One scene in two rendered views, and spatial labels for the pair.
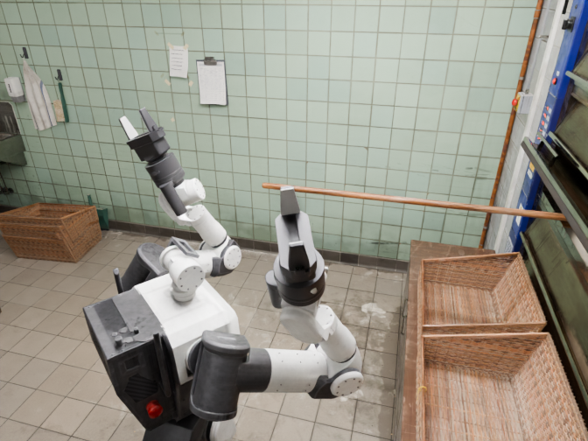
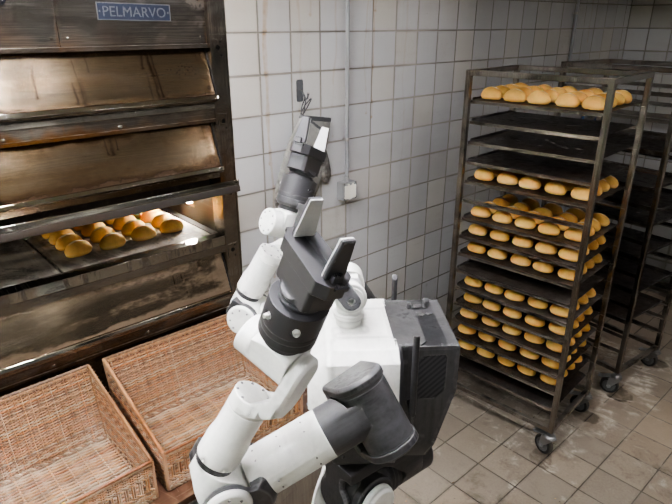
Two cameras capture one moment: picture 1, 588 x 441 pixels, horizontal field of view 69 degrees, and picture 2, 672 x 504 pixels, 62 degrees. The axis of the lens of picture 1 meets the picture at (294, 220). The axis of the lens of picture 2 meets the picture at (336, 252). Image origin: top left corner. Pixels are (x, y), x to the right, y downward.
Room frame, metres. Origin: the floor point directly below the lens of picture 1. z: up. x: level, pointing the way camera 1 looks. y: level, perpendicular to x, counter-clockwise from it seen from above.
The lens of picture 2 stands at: (1.69, 0.80, 1.97)
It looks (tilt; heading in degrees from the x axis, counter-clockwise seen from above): 22 degrees down; 213
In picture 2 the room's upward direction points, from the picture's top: straight up
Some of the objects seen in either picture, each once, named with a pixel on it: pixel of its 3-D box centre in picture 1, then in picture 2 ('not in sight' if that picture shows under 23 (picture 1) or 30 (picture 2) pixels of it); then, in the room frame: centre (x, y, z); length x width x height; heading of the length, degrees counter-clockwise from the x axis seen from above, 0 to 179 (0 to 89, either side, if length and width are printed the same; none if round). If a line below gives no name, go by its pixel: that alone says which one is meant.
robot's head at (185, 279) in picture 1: (182, 271); (348, 291); (0.82, 0.26, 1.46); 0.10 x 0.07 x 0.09; 36
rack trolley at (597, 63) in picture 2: not in sight; (606, 224); (-1.75, 0.42, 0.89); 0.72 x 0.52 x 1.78; 69
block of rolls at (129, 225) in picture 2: not in sight; (101, 219); (0.35, -1.25, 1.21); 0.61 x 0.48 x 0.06; 75
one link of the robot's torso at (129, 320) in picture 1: (168, 346); (376, 376); (0.78, 0.31, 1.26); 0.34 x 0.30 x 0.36; 36
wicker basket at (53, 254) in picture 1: (54, 236); not in sight; (3.22, 2.07, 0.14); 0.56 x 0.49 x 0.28; 81
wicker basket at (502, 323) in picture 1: (472, 298); not in sight; (1.65, -0.86, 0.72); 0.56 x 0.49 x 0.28; 166
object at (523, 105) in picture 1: (523, 102); not in sight; (2.49, -1.31, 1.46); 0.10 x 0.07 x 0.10; 165
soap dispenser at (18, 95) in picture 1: (15, 89); not in sight; (3.71, 2.35, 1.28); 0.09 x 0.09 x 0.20; 75
